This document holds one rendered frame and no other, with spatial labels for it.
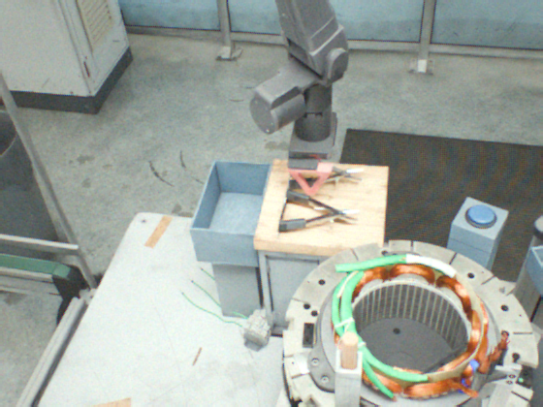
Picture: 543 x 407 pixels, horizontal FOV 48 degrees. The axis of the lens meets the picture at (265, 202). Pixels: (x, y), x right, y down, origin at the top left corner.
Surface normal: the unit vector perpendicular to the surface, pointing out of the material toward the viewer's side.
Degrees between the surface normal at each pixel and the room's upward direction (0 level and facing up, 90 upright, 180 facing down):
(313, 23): 86
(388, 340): 0
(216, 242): 90
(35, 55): 90
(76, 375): 0
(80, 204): 0
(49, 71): 90
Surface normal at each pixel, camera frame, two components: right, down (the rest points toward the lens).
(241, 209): -0.07, -0.69
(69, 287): -0.23, 0.71
